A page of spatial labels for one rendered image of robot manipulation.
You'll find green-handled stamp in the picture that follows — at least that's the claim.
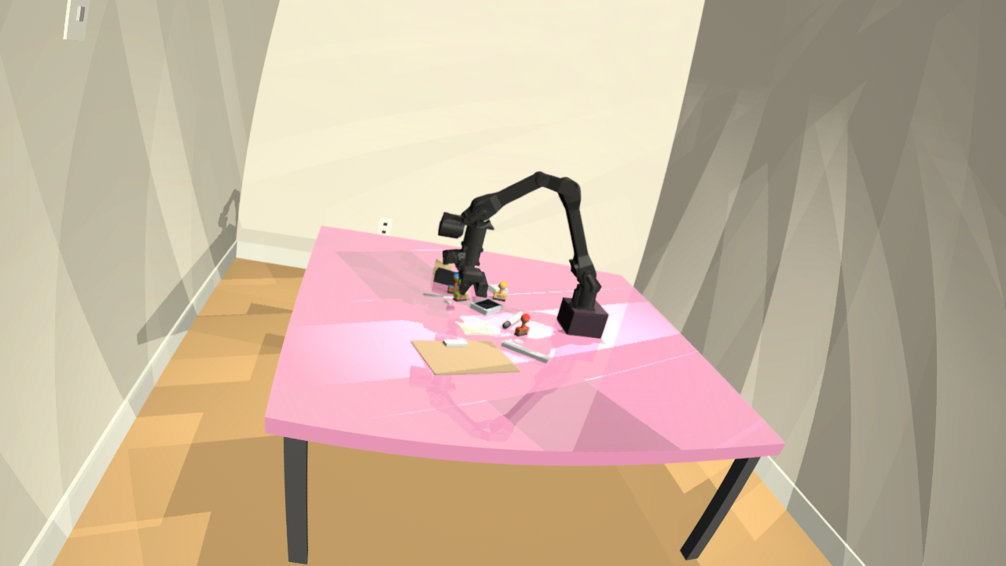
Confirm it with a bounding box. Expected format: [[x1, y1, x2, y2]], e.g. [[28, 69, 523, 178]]
[[452, 279, 468, 302]]

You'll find white inspection card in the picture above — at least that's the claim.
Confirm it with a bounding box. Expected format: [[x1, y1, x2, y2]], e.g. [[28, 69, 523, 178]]
[[455, 322, 501, 336]]

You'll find cream cylinder with rounded end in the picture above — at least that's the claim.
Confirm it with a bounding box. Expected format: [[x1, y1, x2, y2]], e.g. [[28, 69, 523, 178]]
[[502, 312, 523, 329]]

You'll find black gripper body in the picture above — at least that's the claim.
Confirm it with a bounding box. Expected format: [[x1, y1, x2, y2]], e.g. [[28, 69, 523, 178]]
[[459, 240, 484, 282]]

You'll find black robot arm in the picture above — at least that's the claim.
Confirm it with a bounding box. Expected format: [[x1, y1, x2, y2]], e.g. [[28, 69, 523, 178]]
[[438, 171, 602, 311]]

